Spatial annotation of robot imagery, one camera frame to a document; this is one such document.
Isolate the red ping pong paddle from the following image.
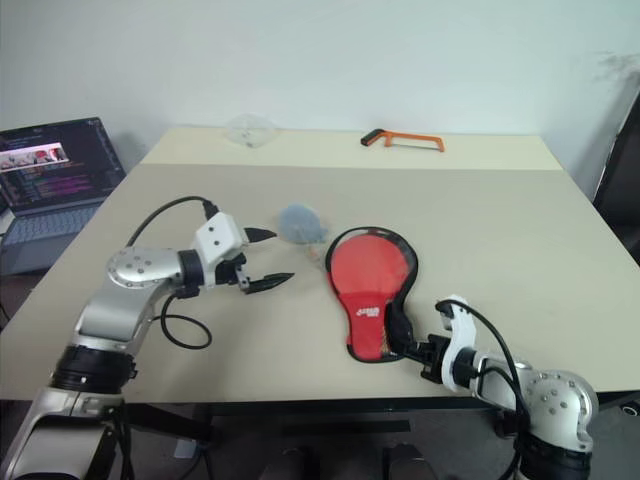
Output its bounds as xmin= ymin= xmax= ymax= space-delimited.
xmin=328 ymin=233 xmax=410 ymax=359

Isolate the dark rounded shape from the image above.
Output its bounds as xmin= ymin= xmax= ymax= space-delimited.
xmin=382 ymin=442 xmax=436 ymax=480

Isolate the grey crumpled wad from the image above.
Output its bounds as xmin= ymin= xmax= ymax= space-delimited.
xmin=272 ymin=202 xmax=331 ymax=261

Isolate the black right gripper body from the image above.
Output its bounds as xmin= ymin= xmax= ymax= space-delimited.
xmin=413 ymin=334 xmax=452 ymax=384

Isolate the clear plastic bag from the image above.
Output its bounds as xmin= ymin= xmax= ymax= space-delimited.
xmin=223 ymin=113 xmax=279 ymax=149

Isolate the black metal table frame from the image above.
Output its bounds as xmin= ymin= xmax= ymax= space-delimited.
xmin=114 ymin=387 xmax=640 ymax=451

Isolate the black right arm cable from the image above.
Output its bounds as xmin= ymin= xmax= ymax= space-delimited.
xmin=434 ymin=298 xmax=531 ymax=431

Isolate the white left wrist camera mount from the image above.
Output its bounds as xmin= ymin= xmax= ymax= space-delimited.
xmin=192 ymin=212 xmax=250 ymax=289

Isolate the black chair back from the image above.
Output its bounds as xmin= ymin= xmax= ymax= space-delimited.
xmin=592 ymin=74 xmax=640 ymax=251

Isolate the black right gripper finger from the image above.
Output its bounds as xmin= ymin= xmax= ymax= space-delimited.
xmin=387 ymin=302 xmax=415 ymax=351
xmin=382 ymin=344 xmax=425 ymax=363

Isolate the orange hacksaw black handle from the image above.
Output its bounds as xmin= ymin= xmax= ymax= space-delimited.
xmin=358 ymin=128 xmax=446 ymax=154

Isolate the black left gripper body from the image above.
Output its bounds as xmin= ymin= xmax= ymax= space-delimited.
xmin=214 ymin=252 xmax=251 ymax=294

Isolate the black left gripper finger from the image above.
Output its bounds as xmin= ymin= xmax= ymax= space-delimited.
xmin=243 ymin=227 xmax=279 ymax=245
xmin=244 ymin=272 xmax=296 ymax=295

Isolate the open grey laptop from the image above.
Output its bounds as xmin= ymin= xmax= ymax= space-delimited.
xmin=0 ymin=117 xmax=127 ymax=276

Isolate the black paddle case red lining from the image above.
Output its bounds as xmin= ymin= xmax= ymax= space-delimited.
xmin=323 ymin=224 xmax=420 ymax=364

